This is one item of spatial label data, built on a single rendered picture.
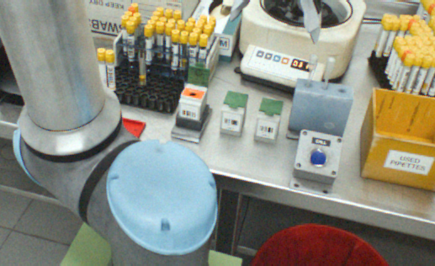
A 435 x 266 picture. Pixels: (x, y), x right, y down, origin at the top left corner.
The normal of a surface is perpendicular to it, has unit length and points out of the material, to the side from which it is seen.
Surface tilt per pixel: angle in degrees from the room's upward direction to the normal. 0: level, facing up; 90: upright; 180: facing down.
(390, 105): 90
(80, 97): 93
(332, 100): 90
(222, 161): 0
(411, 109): 90
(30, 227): 0
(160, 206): 9
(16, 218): 0
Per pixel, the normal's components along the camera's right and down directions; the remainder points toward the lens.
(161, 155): 0.16, -0.70
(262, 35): -0.43, 0.56
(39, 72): -0.05, 0.72
